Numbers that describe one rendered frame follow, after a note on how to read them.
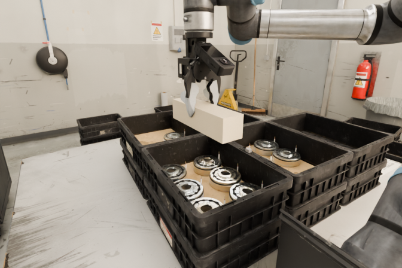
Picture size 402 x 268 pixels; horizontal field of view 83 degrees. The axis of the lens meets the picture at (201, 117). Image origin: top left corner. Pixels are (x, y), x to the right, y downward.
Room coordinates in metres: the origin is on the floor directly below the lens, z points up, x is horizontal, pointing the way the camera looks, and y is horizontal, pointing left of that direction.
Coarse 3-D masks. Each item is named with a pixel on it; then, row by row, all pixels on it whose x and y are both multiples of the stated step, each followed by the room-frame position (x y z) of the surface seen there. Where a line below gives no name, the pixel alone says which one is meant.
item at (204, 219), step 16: (160, 144) 0.74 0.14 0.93; (256, 160) 0.63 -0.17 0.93; (160, 176) 0.55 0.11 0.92; (288, 176) 0.53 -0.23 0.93; (176, 192) 0.46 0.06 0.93; (256, 192) 0.46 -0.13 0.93; (272, 192) 0.48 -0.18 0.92; (192, 208) 0.41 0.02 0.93; (224, 208) 0.41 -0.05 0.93; (240, 208) 0.43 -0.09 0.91; (208, 224) 0.38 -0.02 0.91
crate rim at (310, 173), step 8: (280, 128) 0.92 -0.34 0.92; (304, 136) 0.82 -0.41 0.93; (328, 144) 0.74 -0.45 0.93; (352, 152) 0.68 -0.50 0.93; (264, 160) 0.62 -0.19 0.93; (328, 160) 0.62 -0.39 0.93; (336, 160) 0.62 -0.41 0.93; (344, 160) 0.64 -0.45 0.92; (280, 168) 0.57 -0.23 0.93; (312, 168) 0.57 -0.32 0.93; (320, 168) 0.58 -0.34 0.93; (328, 168) 0.60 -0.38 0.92; (296, 176) 0.53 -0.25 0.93; (304, 176) 0.54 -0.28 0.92; (312, 176) 0.56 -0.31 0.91
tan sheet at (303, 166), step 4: (252, 148) 0.92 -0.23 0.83; (264, 156) 0.85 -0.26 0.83; (268, 156) 0.85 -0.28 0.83; (272, 160) 0.81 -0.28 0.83; (300, 160) 0.81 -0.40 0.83; (276, 164) 0.78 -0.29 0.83; (300, 164) 0.78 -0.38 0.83; (304, 164) 0.78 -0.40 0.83; (308, 164) 0.78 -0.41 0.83; (284, 168) 0.75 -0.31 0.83; (288, 168) 0.75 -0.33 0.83; (292, 168) 0.75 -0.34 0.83; (296, 168) 0.75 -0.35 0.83; (300, 168) 0.75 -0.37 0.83; (304, 168) 0.75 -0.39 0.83; (308, 168) 0.75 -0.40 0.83; (292, 172) 0.72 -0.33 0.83; (296, 172) 0.72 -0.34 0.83
